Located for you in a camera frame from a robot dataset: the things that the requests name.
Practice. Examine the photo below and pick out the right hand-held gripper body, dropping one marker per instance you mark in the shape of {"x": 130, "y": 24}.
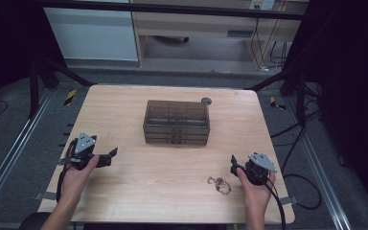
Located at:
{"x": 258, "y": 166}

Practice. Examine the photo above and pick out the brown translucent drawer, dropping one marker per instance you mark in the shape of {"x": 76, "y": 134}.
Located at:
{"x": 159, "y": 141}

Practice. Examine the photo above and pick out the black curtain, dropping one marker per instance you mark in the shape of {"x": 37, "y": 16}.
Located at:
{"x": 351, "y": 80}
{"x": 9, "y": 48}

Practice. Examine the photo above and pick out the yellow black striped tape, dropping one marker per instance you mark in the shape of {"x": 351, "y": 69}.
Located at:
{"x": 70, "y": 97}
{"x": 277, "y": 103}

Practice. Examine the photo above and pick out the person's left hand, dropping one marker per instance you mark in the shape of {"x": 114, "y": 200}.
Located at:
{"x": 75, "y": 182}

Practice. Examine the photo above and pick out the white cabinet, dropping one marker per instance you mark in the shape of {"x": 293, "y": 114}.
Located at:
{"x": 92, "y": 32}

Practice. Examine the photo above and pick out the grey tape strip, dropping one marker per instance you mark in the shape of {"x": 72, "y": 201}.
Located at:
{"x": 44, "y": 195}
{"x": 289, "y": 200}

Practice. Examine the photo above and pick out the white power strip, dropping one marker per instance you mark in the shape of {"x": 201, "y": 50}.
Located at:
{"x": 262, "y": 4}

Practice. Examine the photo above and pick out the round grey metal disc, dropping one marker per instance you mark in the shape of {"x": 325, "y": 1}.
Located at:
{"x": 206, "y": 101}

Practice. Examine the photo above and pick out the black metal stand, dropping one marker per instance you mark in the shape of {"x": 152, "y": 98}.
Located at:
{"x": 34, "y": 86}
{"x": 300, "y": 96}

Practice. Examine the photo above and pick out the person's right hand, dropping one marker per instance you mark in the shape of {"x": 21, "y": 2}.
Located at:
{"x": 255, "y": 196}

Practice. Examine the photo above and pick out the brown translucent drawer box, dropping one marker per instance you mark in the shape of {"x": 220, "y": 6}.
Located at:
{"x": 176, "y": 119}

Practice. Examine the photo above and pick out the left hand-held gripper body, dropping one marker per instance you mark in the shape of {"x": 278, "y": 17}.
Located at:
{"x": 83, "y": 143}

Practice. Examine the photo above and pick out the black horizontal frame bar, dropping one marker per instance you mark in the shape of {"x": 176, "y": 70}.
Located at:
{"x": 172, "y": 9}

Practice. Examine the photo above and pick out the aluminium floor rail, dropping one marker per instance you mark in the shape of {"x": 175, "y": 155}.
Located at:
{"x": 16, "y": 147}
{"x": 319, "y": 172}

